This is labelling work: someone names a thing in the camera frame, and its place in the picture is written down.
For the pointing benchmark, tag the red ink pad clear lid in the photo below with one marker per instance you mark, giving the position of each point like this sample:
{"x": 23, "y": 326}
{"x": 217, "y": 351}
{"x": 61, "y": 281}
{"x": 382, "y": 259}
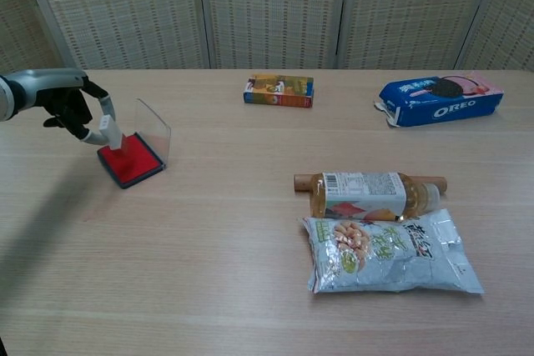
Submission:
{"x": 133, "y": 162}

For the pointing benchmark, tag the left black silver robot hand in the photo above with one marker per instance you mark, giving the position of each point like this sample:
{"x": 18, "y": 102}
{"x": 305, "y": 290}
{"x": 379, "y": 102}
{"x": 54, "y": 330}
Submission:
{"x": 58, "y": 93}

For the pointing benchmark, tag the clear bottle yellow drink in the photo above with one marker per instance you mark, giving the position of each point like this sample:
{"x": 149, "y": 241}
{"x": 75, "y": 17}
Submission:
{"x": 359, "y": 195}

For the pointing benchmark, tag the silver peanut snack bag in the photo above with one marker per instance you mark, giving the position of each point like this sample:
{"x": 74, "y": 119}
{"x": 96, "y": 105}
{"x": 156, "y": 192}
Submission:
{"x": 388, "y": 256}

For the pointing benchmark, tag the small red stamp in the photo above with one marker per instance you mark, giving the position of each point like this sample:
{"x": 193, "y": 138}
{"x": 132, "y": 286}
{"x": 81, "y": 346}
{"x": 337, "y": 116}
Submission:
{"x": 112, "y": 133}

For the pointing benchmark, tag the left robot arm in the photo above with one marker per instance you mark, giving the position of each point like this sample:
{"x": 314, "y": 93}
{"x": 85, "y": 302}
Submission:
{"x": 5, "y": 99}

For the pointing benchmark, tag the blue Oreo cookie box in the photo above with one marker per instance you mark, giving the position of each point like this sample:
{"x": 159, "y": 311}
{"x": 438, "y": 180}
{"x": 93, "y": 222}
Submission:
{"x": 438, "y": 101}

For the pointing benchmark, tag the woven folding screen panel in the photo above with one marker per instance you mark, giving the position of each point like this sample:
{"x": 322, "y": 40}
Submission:
{"x": 413, "y": 14}
{"x": 509, "y": 22}
{"x": 21, "y": 18}
{"x": 275, "y": 14}
{"x": 125, "y": 14}

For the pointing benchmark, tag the colourful orange cardboard box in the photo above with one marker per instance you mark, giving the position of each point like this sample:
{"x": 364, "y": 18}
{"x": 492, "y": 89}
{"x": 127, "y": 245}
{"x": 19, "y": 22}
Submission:
{"x": 277, "y": 91}

